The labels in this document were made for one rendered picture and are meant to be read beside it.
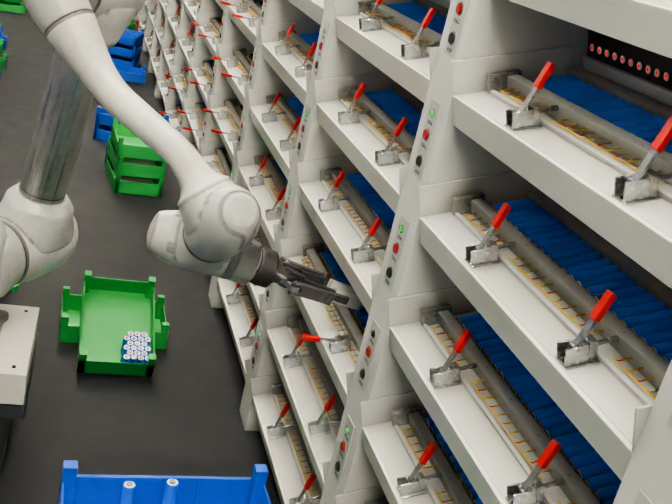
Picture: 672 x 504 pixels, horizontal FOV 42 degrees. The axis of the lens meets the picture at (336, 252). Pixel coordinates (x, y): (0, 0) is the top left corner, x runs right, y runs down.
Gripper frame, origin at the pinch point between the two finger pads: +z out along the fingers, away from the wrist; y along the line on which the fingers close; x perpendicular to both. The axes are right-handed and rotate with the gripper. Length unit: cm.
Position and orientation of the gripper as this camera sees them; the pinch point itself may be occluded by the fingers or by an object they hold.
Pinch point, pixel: (345, 295)
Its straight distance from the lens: 178.8
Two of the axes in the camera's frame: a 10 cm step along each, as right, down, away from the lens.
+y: -2.3, -4.0, 8.8
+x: -4.3, 8.6, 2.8
